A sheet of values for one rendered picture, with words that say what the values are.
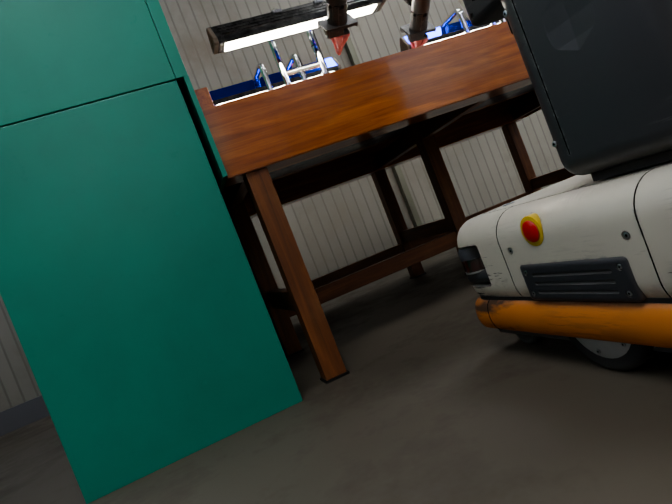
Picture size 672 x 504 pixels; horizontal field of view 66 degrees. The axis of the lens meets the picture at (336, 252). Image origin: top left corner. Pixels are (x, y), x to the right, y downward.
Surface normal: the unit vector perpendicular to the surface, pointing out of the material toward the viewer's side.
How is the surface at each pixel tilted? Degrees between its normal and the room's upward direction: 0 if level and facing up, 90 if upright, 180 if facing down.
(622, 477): 0
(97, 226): 90
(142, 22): 90
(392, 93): 90
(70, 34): 90
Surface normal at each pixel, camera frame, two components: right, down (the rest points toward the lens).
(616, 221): -0.92, 0.26
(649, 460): -0.37, -0.93
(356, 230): 0.27, -0.07
